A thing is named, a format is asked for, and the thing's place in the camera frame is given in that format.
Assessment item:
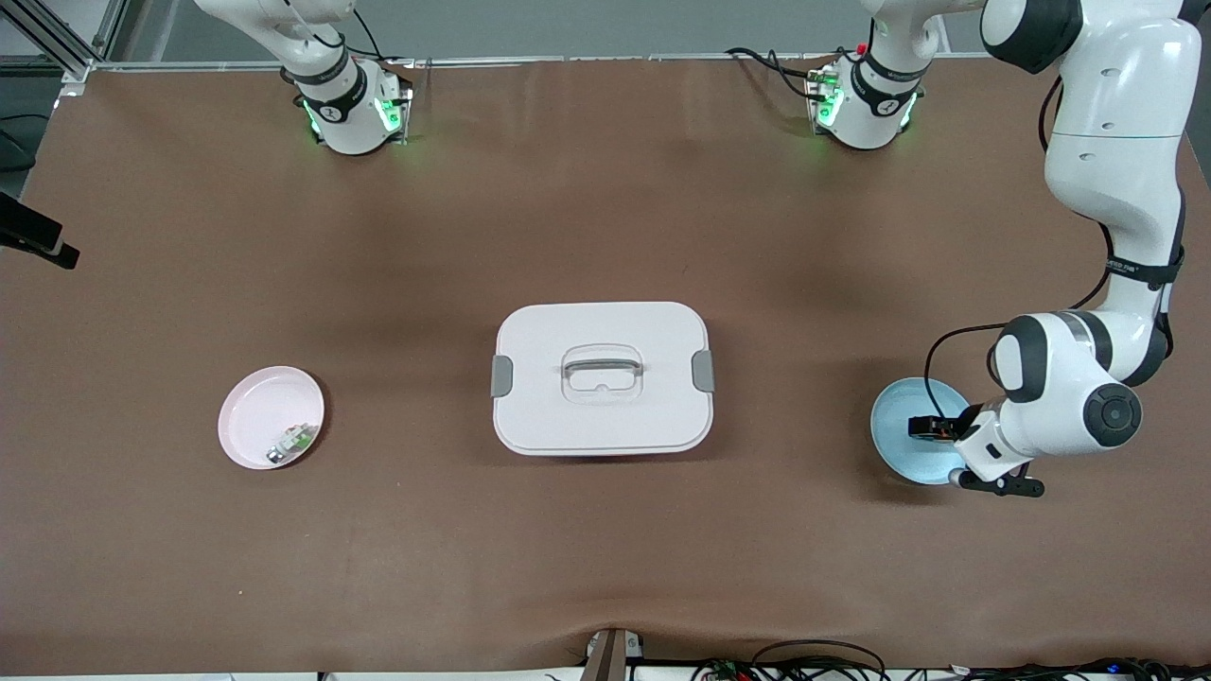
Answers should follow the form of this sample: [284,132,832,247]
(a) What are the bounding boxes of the light blue round plate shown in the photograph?
[870,377,982,486]

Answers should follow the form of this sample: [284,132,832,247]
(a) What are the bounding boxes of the pink round plate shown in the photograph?
[218,366,325,471]

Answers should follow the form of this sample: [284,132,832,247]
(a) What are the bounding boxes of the white lidded storage box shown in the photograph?
[490,302,716,458]

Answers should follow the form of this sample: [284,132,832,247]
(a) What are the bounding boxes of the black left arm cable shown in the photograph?
[925,74,1122,422]

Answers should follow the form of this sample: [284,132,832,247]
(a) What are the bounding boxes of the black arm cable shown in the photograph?
[352,8,384,62]
[925,74,1122,422]

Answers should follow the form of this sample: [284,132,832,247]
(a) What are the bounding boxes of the aluminium frame post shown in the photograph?
[0,0,129,81]

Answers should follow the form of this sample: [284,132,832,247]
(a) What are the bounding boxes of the black looped cable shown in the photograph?
[752,640,886,681]

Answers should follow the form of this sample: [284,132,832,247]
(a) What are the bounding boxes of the tangled cable bundle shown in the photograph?
[691,655,1211,681]

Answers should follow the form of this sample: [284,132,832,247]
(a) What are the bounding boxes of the green and silver switch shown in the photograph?
[267,426,318,466]

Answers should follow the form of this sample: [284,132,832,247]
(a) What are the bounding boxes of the grey box lid handle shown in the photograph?
[562,348,644,379]

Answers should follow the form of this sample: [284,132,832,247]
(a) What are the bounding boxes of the metal table edge bracket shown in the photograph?
[582,627,646,681]

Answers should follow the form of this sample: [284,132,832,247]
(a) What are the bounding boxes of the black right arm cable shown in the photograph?
[352,8,384,62]

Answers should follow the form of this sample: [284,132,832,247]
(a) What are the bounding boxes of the black cables at arm base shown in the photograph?
[727,47,834,100]

